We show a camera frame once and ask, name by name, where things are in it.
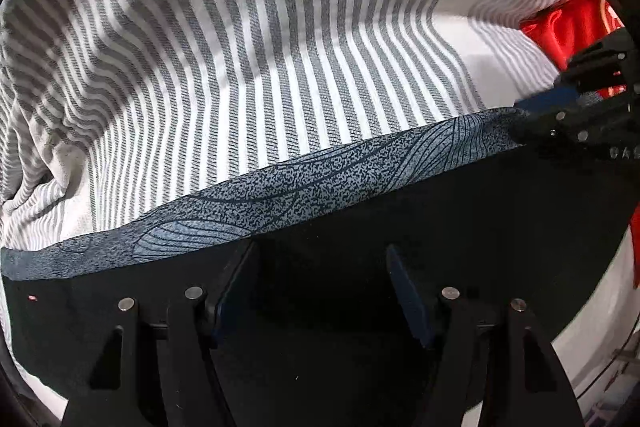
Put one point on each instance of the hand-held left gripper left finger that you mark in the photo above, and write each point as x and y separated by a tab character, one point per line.
234	289

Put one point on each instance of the grey striped white bed sheet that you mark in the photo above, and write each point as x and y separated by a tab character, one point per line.
250	32

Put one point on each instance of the red satin cloth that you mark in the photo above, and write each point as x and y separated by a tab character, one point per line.
555	32

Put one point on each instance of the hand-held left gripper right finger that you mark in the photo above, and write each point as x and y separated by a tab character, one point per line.
407	294

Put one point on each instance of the black pants with blue waistband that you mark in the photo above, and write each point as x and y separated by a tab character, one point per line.
325	187

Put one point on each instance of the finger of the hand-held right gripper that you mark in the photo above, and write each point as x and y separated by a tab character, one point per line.
547	99
585	129

